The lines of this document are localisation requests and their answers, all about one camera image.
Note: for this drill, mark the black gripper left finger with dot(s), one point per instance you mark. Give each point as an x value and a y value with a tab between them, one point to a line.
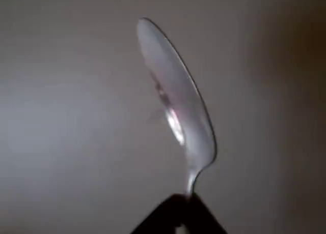
158	216

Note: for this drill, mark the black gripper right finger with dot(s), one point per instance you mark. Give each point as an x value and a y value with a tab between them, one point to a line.
205	216

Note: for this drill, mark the silver metal spoon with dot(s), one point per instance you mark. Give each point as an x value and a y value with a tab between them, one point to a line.
175	91

